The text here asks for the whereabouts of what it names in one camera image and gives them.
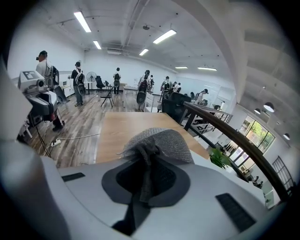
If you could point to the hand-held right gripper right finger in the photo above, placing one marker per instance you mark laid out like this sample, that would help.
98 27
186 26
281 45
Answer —
181 187

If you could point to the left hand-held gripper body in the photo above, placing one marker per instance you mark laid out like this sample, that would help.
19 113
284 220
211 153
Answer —
43 100

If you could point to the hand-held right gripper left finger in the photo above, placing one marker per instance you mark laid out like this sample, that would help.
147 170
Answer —
110 185

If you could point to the grey mesh cloth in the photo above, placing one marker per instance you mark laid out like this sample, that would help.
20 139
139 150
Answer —
161 143

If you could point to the white power strip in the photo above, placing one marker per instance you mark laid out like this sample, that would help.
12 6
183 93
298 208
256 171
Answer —
56 142

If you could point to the green potted plant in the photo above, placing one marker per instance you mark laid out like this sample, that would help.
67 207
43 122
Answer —
219 157

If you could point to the white standing fan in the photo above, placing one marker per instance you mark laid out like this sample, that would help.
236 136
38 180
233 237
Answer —
91 76

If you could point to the dark metal railing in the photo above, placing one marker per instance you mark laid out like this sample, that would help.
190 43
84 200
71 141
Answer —
236 138

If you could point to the black mesh office chair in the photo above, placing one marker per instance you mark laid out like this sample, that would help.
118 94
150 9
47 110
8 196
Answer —
174 105

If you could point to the row of ceiling tube lights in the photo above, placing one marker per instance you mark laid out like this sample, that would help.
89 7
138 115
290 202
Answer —
82 21

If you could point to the large glass window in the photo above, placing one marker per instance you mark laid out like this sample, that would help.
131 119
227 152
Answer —
257 133

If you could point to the round pendant lamp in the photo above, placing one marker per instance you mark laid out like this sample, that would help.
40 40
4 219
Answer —
286 137
257 111
268 107

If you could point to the ceiling projector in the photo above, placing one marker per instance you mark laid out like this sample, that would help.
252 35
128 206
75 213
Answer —
146 27

